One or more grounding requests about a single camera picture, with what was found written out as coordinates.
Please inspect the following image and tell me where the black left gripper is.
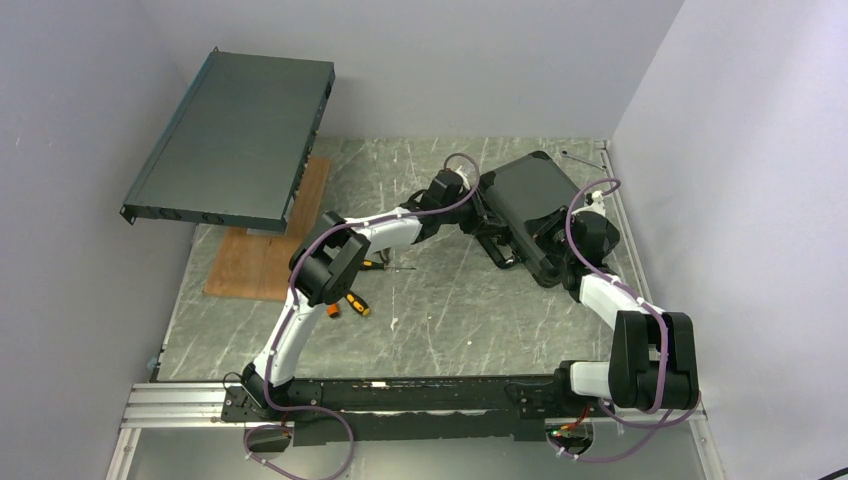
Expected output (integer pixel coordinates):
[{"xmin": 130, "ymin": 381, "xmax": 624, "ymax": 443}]
[{"xmin": 440, "ymin": 187, "xmax": 507, "ymax": 237}]

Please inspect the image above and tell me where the black poker set case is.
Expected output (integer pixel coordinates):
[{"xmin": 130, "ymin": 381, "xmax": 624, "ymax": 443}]
[{"xmin": 474, "ymin": 151, "xmax": 597, "ymax": 282}]

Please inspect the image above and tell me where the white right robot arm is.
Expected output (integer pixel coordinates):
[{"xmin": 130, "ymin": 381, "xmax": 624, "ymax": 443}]
[{"xmin": 550, "ymin": 210, "xmax": 699, "ymax": 415}]

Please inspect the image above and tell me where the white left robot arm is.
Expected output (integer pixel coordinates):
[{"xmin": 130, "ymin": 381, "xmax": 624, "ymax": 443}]
[{"xmin": 241, "ymin": 168, "xmax": 495, "ymax": 420}]

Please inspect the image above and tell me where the small black screwdriver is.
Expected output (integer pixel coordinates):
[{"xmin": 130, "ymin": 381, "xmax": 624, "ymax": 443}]
[{"xmin": 360, "ymin": 260, "xmax": 416, "ymax": 271}]

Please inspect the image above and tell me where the orange black screwdriver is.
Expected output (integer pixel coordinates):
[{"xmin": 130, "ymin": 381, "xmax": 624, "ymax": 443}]
[{"xmin": 345, "ymin": 291, "xmax": 370, "ymax": 317}]

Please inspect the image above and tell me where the brown wooden board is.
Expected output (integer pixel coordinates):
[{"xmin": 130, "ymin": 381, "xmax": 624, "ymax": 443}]
[{"xmin": 203, "ymin": 157, "xmax": 331, "ymax": 302}]

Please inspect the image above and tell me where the dark grey rack server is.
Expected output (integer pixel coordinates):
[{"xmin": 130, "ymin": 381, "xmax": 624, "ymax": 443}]
[{"xmin": 120, "ymin": 49, "xmax": 336, "ymax": 232}]

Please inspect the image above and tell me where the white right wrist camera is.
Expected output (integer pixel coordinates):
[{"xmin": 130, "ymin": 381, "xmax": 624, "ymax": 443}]
[{"xmin": 572, "ymin": 190, "xmax": 607, "ymax": 217}]

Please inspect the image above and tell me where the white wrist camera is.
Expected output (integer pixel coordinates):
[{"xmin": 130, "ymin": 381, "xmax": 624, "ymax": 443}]
[
  {"xmin": 454, "ymin": 165, "xmax": 479, "ymax": 190},
  {"xmin": 572, "ymin": 190, "xmax": 607, "ymax": 217}
]

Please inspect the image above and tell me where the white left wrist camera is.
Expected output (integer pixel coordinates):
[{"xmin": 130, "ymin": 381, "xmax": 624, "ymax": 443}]
[{"xmin": 454, "ymin": 165, "xmax": 479, "ymax": 190}]

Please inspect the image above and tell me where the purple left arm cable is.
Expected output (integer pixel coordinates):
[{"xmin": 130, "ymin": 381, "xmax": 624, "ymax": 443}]
[{"xmin": 263, "ymin": 152, "xmax": 482, "ymax": 415}]

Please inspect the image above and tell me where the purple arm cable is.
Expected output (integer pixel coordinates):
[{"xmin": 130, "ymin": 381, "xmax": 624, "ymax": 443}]
[
  {"xmin": 263, "ymin": 152, "xmax": 482, "ymax": 415},
  {"xmin": 564, "ymin": 178, "xmax": 702, "ymax": 464}
]

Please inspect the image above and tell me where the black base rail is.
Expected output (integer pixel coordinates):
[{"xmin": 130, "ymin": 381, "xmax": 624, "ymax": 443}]
[{"xmin": 221, "ymin": 373, "xmax": 600, "ymax": 446}]

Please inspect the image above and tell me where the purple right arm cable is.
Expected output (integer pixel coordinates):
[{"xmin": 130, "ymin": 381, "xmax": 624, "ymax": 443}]
[{"xmin": 564, "ymin": 178, "xmax": 702, "ymax": 464}]

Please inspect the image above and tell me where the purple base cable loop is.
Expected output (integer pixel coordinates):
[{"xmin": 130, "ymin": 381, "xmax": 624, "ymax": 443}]
[{"xmin": 243, "ymin": 406, "xmax": 356, "ymax": 480}]

